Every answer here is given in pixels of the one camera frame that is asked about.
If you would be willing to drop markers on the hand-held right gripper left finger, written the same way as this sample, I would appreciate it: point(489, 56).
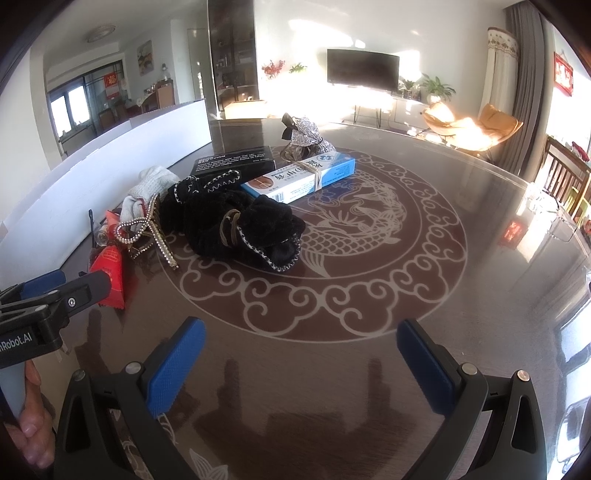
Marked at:
point(175, 369)

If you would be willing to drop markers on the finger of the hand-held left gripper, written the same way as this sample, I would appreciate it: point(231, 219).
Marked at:
point(85, 288)
point(44, 281)

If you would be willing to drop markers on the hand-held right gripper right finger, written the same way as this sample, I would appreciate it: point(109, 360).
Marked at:
point(425, 369)

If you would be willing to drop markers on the red packet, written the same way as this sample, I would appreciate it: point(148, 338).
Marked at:
point(108, 272)

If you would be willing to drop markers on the brown patterned desktop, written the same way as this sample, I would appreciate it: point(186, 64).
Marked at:
point(323, 369)

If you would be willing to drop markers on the person's left hand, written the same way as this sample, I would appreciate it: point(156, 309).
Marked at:
point(39, 424)

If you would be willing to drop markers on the black hair pin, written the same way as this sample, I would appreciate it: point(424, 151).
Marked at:
point(92, 226)

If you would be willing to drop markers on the small orange packet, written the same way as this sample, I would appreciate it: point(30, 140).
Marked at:
point(112, 221)

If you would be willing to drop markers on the white knit glove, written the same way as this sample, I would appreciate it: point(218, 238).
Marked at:
point(147, 184)

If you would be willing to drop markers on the glass balcony door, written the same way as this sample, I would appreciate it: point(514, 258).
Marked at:
point(74, 106)

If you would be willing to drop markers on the black box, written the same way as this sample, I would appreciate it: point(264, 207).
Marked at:
point(231, 161)

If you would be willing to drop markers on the red door poster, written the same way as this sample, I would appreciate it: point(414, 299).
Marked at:
point(111, 85)

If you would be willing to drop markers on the blue white carton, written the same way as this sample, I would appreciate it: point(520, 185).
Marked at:
point(295, 182)

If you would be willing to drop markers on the brown rubber band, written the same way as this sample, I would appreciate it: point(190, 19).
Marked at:
point(315, 173)

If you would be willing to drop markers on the wooden chair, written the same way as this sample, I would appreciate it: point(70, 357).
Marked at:
point(561, 170)

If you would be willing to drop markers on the orange lounge chair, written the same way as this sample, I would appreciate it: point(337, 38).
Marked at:
point(450, 122)
point(501, 121)

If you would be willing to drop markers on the white door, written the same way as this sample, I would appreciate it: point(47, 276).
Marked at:
point(197, 64)

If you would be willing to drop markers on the ceiling light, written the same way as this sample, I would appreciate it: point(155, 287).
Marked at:
point(101, 33)

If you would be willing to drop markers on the white television cabinet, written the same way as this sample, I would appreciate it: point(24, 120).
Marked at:
point(406, 110)

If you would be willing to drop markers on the dark glass display cabinet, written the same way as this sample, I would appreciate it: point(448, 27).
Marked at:
point(231, 55)

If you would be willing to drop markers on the large potted plant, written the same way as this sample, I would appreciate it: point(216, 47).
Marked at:
point(436, 87)

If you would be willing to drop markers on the small potted plant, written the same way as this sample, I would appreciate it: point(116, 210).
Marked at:
point(408, 87)

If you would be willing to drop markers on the red flowers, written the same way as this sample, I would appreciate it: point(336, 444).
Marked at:
point(272, 68)

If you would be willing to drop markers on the grey curtain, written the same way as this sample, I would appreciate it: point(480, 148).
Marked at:
point(528, 92)

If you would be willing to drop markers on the black television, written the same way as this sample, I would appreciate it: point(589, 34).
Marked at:
point(362, 69)

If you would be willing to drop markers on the covered standing air conditioner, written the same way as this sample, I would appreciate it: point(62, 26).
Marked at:
point(501, 69)

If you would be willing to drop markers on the wall painting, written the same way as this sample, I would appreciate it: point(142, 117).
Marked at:
point(145, 57)

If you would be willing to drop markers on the green wall plant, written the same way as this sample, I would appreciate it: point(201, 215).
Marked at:
point(298, 68)

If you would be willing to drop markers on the red wall hanging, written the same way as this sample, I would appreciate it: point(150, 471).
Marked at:
point(563, 74)

